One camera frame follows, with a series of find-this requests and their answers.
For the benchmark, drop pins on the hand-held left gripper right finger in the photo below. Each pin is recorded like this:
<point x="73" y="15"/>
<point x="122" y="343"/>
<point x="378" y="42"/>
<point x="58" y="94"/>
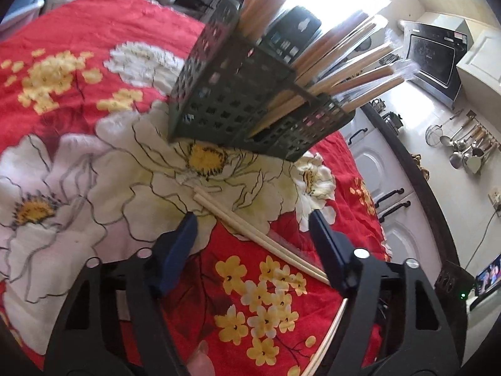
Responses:
<point x="325" y="243"/>

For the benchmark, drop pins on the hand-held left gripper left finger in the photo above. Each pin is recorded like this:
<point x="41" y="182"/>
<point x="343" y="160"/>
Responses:
<point x="180" y="254"/>

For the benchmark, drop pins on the chopstick pair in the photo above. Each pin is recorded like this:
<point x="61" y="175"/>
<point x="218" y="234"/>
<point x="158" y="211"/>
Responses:
<point x="242" y="225"/>
<point x="332" y="329"/>

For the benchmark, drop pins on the dark green utensil basket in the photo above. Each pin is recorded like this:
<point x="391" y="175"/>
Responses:
<point x="235" y="105"/>

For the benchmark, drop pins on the bunch of bamboo chopsticks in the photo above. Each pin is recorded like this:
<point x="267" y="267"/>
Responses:
<point x="352" y="74"/>

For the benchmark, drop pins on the row of hanging kitchen utensils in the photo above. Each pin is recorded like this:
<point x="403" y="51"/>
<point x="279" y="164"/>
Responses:
<point x="465" y="145"/>

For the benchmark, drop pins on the person's left hand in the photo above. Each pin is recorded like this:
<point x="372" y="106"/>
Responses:
<point x="201" y="362"/>

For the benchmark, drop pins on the phone with lit screen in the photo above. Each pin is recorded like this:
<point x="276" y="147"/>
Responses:
<point x="489" y="274"/>

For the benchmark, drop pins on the white base cabinets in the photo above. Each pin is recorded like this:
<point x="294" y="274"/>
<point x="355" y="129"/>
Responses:
<point x="375" y="164"/>

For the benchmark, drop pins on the brown dried food pile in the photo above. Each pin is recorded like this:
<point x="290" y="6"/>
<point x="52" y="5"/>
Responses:
<point x="420" y="166"/>

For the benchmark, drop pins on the steel cooking pot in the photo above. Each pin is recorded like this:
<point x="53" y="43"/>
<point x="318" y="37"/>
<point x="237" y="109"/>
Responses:
<point x="392" y="122"/>

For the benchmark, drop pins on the steel teapot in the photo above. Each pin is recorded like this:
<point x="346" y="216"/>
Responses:
<point x="377" y="105"/>

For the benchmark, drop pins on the black microwave oven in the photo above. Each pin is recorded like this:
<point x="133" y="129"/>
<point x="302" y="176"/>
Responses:
<point x="430" y="58"/>

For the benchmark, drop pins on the white upper cabinet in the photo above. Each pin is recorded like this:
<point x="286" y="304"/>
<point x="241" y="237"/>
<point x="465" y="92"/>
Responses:
<point x="481" y="58"/>

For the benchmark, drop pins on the red floral tablecloth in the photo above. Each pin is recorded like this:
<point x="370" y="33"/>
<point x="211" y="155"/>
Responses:
<point x="98" y="27"/>

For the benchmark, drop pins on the white plastic drawer unit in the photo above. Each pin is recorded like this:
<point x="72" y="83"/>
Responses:
<point x="23" y="4"/>

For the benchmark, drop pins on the white wall socket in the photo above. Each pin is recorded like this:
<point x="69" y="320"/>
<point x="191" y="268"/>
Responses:
<point x="495" y="199"/>

